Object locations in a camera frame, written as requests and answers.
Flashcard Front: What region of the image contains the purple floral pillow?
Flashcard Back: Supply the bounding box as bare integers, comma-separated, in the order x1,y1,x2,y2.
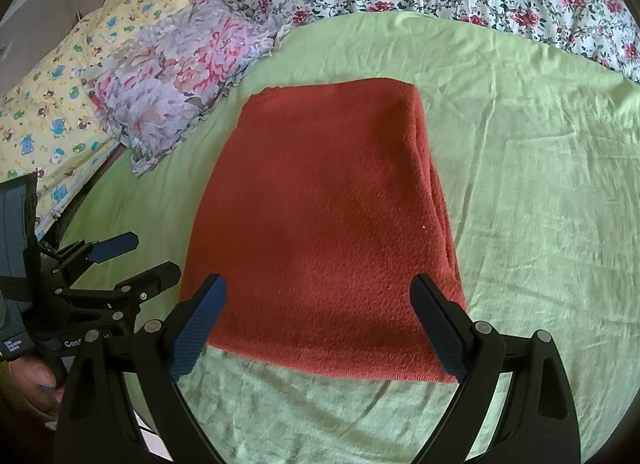
82,0,293,177

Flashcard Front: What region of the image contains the rust red knit sweater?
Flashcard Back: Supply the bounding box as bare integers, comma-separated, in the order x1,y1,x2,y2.
179,78,468,386

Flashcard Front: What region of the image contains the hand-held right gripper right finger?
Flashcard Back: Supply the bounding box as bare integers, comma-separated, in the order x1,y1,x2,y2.
410,271,584,464

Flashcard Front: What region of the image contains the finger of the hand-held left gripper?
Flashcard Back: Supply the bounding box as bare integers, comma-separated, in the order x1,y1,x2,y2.
65,262,182,327
55,232,139,275

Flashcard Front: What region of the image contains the person's left hand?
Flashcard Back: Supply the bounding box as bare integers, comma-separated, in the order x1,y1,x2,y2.
10,360,63,415

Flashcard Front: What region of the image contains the light green bedsheet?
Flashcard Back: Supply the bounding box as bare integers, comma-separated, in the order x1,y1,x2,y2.
47,11,640,464

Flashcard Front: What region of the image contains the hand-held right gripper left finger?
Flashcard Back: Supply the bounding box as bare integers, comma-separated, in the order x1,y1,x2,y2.
52,273,228,464

